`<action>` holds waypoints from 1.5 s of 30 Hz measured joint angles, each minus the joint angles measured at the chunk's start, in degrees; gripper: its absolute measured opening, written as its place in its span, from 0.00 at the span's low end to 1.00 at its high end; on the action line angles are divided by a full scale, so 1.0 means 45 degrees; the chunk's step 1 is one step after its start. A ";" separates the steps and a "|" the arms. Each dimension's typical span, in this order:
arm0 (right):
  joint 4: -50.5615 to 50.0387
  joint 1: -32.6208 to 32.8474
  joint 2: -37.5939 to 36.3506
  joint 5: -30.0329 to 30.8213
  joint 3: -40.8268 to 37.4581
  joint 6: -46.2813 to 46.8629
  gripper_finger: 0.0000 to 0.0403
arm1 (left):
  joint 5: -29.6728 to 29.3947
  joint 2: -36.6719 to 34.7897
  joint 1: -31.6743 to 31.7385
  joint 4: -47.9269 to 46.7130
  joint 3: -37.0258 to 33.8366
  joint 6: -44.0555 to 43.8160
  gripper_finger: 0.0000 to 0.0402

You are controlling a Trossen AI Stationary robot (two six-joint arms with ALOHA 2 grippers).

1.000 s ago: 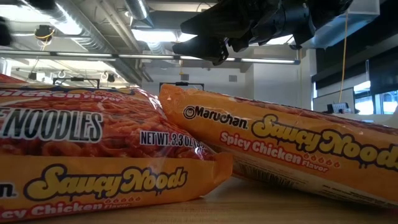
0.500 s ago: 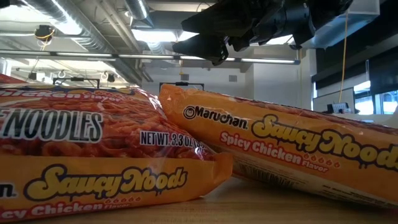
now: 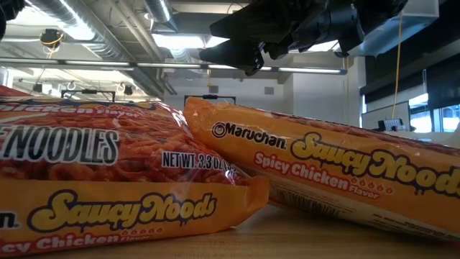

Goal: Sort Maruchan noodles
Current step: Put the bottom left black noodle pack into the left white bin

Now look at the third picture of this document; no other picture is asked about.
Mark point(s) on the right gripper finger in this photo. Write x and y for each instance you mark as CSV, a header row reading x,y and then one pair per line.
x,y
266,19
240,55

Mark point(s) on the orange Saucy Noods pack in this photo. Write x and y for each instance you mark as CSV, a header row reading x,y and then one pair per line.
x,y
323,176
108,151

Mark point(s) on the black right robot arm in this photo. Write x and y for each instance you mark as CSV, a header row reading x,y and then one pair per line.
x,y
381,9

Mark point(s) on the long ceiling light bar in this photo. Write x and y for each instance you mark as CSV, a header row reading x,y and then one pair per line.
x,y
161,65

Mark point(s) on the white partition panel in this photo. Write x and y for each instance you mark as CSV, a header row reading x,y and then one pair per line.
x,y
381,113

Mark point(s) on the black desk device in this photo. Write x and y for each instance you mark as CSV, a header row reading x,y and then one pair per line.
x,y
390,124

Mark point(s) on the black ceiling camera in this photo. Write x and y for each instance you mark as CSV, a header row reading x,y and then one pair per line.
x,y
341,55

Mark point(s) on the grey square wall box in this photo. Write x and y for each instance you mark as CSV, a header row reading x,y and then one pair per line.
x,y
269,90
213,89

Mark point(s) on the silver round ventilation duct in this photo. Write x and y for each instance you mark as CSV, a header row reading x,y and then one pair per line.
x,y
160,12

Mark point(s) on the light grey ceiling duct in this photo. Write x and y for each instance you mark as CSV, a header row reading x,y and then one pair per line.
x,y
420,25

